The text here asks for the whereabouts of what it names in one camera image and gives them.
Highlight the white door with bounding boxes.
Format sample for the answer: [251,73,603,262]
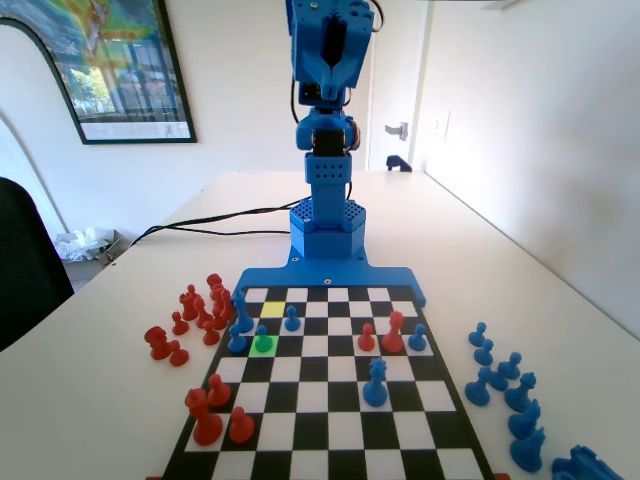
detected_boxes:
[367,0,432,174]

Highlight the large red king piece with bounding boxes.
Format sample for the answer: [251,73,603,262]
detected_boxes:
[184,388,224,447]

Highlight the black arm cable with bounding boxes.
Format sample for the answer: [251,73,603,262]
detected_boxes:
[289,77,302,126]

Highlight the crumpled white paper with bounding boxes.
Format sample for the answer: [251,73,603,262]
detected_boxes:
[54,227,110,262]

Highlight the black framed poster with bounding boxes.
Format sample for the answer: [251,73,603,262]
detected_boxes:
[0,0,199,146]

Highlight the tall blue king piece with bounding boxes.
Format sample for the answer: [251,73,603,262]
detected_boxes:
[232,288,255,337]

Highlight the blue bishop piece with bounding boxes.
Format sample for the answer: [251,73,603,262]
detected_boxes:
[464,366,494,407]

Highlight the black and white chessboard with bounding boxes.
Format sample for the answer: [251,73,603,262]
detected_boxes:
[159,284,496,480]

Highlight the black power cable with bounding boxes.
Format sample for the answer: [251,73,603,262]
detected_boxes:
[130,197,312,247]
[148,226,292,236]

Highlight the grey cardboard box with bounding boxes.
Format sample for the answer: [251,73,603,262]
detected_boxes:
[58,227,132,266]

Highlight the blue queen piece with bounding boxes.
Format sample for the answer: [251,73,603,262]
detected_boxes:
[503,371,538,414]
[362,357,389,409]

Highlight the blue knight piece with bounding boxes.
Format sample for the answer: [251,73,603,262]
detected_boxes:
[509,427,546,473]
[507,398,542,441]

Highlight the black chair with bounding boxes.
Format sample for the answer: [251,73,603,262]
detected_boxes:
[0,175,76,354]

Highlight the blue printed plastic part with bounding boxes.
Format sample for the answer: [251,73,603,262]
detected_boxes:
[551,444,626,480]

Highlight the red queen piece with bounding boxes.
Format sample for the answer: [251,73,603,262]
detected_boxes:
[382,310,405,353]

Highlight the blue board mounting plate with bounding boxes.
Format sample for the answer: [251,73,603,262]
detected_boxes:
[234,249,429,309]

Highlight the white curved panel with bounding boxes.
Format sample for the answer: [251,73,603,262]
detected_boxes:
[0,19,69,236]

